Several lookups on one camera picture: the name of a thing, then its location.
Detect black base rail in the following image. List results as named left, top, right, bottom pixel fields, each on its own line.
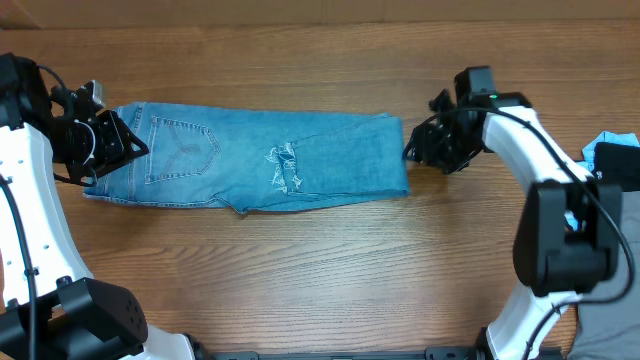
left=194, top=344, right=566, bottom=360

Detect light blue cloth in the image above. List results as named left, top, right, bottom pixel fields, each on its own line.
left=577, top=131, right=639, bottom=238

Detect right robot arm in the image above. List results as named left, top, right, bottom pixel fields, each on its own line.
left=403, top=66, right=635, bottom=359

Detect black garment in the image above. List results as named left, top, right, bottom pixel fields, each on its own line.
left=593, top=142, right=640, bottom=192

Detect grey garment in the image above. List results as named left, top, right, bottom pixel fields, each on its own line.
left=567, top=192, right=639, bottom=360

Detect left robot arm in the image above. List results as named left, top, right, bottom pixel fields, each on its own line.
left=1, top=53, right=207, bottom=360

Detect light blue denim jeans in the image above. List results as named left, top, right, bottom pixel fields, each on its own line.
left=84, top=102, right=410, bottom=213

